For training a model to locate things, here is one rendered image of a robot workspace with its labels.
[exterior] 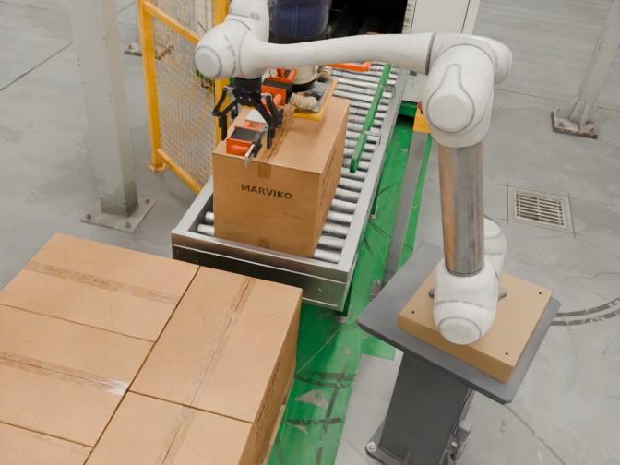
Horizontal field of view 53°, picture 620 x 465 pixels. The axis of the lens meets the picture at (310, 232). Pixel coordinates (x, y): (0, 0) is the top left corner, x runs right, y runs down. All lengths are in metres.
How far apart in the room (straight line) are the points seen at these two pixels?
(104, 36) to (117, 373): 1.57
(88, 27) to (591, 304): 2.75
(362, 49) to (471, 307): 0.69
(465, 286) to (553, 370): 1.49
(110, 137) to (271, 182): 1.23
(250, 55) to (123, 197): 2.06
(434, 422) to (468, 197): 1.02
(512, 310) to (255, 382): 0.82
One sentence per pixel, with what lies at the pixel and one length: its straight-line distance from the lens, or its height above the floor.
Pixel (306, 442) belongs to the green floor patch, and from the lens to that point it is 2.53.
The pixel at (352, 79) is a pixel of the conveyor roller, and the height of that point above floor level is 0.55.
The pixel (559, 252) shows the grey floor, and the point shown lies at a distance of 3.73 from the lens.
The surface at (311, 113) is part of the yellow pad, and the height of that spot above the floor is 1.09.
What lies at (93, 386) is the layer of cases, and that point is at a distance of 2.04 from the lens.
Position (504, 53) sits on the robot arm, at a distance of 1.50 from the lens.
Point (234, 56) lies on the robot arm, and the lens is 1.48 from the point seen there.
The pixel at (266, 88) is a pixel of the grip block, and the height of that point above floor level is 1.22.
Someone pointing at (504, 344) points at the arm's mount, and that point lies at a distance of 1.87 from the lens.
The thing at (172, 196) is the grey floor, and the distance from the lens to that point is 3.67.
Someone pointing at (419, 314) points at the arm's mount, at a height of 0.81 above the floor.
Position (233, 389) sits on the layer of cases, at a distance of 1.98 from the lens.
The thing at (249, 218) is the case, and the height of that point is 0.69.
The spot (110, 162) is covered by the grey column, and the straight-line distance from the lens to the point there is 3.34.
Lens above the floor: 2.12
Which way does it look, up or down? 38 degrees down
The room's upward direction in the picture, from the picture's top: 6 degrees clockwise
